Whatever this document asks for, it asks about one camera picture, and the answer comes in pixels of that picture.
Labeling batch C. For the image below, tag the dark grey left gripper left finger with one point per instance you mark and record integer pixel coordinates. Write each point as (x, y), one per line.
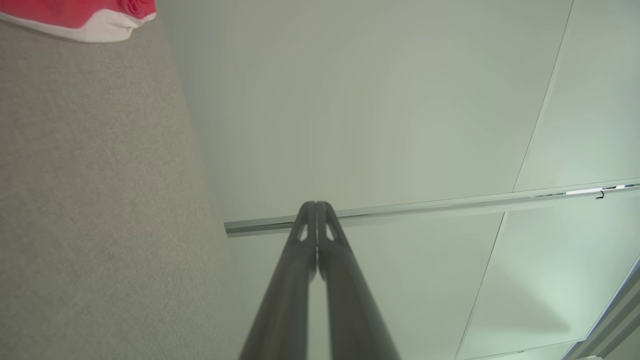
(285, 300)

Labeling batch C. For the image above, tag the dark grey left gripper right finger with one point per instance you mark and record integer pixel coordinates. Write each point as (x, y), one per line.
(350, 310)

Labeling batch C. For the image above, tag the red jersey with white sleeves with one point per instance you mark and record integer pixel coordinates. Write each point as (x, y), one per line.
(50, 10)

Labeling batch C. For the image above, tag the grey fabric sofa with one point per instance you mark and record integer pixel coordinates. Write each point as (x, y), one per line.
(100, 200)

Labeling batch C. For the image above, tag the silver metal wall rail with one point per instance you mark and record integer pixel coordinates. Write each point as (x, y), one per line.
(400, 207)

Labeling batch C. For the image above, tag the grey metal door frame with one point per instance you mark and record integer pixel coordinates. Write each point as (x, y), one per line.
(615, 330)

